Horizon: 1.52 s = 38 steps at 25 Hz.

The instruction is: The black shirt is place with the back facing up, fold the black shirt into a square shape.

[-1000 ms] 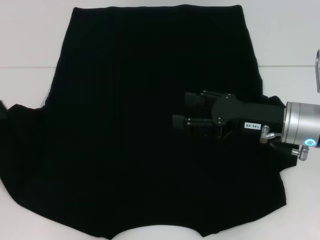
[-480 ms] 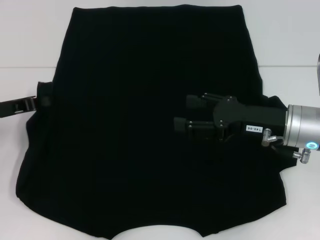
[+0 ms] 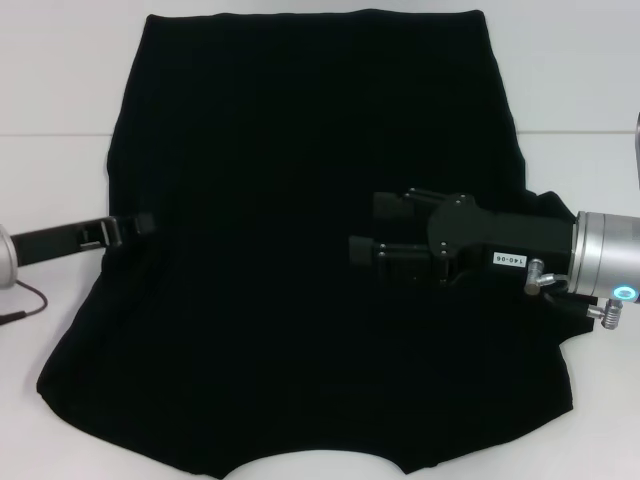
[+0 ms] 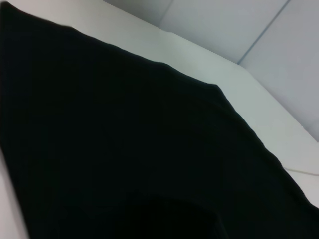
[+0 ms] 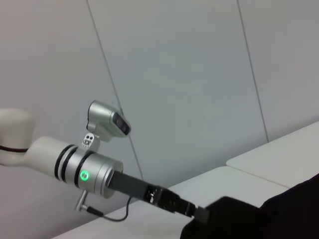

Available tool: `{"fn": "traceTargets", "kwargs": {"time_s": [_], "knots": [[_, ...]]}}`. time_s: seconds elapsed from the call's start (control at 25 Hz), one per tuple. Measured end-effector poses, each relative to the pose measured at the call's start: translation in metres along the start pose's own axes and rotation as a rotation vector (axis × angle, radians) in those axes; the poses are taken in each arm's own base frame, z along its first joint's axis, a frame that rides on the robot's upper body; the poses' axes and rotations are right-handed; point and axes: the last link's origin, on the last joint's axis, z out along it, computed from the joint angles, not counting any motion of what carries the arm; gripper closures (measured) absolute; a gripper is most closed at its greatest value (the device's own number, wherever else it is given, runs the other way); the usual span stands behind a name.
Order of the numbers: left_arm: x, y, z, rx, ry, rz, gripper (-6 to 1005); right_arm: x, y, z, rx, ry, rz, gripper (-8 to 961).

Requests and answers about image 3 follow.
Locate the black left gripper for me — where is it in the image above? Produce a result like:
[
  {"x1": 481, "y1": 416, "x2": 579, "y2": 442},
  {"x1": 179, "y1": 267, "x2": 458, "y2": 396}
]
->
[{"x1": 9, "y1": 212, "x2": 156, "y2": 270}]

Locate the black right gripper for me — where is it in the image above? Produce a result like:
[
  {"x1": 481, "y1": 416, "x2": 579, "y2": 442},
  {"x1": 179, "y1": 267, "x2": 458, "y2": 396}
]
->
[{"x1": 348, "y1": 186, "x2": 580, "y2": 289}]

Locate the black shirt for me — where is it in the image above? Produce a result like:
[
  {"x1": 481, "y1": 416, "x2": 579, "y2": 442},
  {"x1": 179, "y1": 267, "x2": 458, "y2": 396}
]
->
[{"x1": 35, "y1": 8, "x2": 596, "y2": 480}]

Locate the left gripper cable with plug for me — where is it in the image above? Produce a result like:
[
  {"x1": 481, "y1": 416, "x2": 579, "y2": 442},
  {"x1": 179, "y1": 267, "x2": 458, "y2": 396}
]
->
[{"x1": 0, "y1": 279, "x2": 49, "y2": 327}]

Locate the right gripper cable with plugs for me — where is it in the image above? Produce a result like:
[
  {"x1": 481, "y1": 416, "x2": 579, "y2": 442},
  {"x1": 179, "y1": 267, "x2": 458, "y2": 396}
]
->
[{"x1": 523, "y1": 257, "x2": 624, "y2": 331}]

